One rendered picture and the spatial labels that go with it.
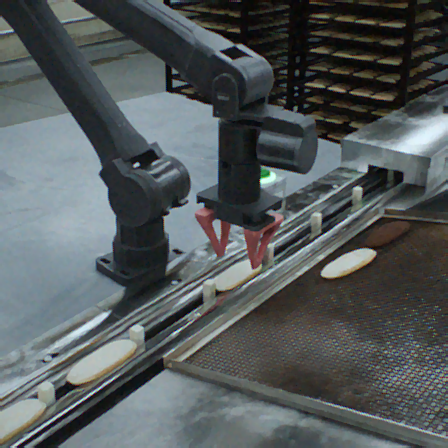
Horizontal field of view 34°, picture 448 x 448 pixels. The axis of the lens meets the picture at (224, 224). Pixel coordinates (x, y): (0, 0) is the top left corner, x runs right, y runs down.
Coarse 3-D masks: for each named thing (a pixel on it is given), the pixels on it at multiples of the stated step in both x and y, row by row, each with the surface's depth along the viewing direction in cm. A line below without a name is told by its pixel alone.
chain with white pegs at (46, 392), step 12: (360, 192) 128; (372, 192) 134; (312, 216) 118; (312, 228) 118; (276, 252) 112; (204, 288) 98; (204, 300) 98; (168, 324) 93; (132, 336) 87; (48, 384) 77; (48, 396) 77; (60, 396) 80
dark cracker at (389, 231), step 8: (392, 224) 105; (400, 224) 105; (408, 224) 106; (376, 232) 103; (384, 232) 103; (392, 232) 103; (400, 232) 103; (368, 240) 102; (376, 240) 101; (384, 240) 101; (392, 240) 102
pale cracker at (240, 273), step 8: (240, 264) 104; (248, 264) 104; (224, 272) 102; (232, 272) 102; (240, 272) 102; (248, 272) 102; (256, 272) 103; (216, 280) 100; (224, 280) 100; (232, 280) 100; (240, 280) 100; (248, 280) 102; (216, 288) 99; (224, 288) 99; (232, 288) 99
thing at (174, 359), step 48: (336, 240) 104; (432, 240) 101; (336, 288) 90; (384, 288) 89; (192, 336) 80; (240, 336) 82; (288, 336) 80; (336, 336) 79; (384, 336) 77; (240, 384) 71; (336, 384) 70; (432, 384) 67; (384, 432) 62; (432, 432) 61
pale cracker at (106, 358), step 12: (108, 348) 85; (120, 348) 85; (132, 348) 86; (84, 360) 83; (96, 360) 83; (108, 360) 83; (120, 360) 84; (72, 372) 81; (84, 372) 81; (96, 372) 81
